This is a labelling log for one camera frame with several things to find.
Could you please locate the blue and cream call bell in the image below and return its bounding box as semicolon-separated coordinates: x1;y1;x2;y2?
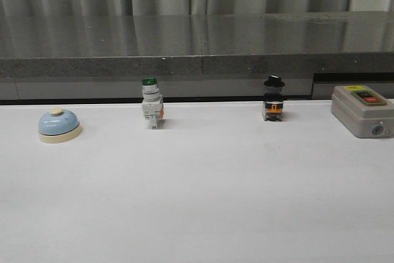
38;107;82;144

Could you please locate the grey stone counter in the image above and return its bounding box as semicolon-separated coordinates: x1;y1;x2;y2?
1;12;393;102

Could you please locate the grey push button box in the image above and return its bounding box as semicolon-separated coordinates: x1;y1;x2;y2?
331;85;393;138

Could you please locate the green push button switch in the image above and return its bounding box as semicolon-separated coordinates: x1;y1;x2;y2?
142;77;164;129

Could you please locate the black selector knob switch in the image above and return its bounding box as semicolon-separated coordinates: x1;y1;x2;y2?
262;75;285;121

